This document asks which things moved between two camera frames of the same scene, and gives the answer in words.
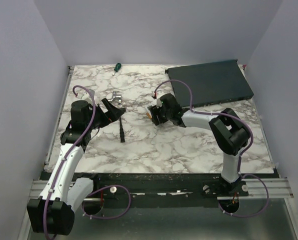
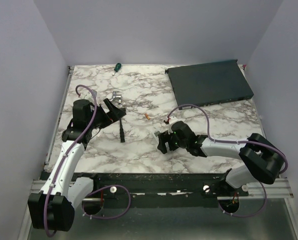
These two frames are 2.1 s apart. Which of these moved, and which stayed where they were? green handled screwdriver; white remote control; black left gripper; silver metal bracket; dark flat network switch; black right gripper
Moved: black right gripper; white remote control
Stayed: silver metal bracket; green handled screwdriver; dark flat network switch; black left gripper
